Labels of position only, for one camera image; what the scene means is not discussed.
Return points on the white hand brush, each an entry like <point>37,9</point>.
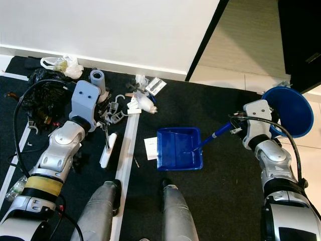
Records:
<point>108,153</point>

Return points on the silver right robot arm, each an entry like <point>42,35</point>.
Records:
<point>276,160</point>

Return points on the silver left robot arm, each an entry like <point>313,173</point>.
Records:
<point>60,155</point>

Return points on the blue plastic bucket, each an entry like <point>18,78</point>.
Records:
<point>293,110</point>

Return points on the thin white strip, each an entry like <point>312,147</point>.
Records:
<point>22,155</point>

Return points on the white paper card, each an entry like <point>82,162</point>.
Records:
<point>150,148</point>

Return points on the clear plastic bottle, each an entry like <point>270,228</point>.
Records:
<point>17,188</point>

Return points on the white printed packet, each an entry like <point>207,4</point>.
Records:
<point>155,86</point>

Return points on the black plastic bag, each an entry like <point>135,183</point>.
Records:
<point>45,90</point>

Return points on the black door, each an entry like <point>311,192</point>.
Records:
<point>301,40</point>

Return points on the grey robot right leg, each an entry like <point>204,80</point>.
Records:
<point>180,216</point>

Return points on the grey robot leg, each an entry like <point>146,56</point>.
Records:
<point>103,216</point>
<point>180,216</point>

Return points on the wide white strip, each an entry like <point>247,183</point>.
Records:
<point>125,160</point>

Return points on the white plastic bag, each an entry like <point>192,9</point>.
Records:
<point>72,68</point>

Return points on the grey robot left leg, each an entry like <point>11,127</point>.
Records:
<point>103,216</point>

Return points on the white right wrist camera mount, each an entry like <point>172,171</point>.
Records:
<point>258,120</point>

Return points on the black door frame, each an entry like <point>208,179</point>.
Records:
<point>205,42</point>

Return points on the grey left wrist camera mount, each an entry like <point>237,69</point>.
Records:
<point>86,100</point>

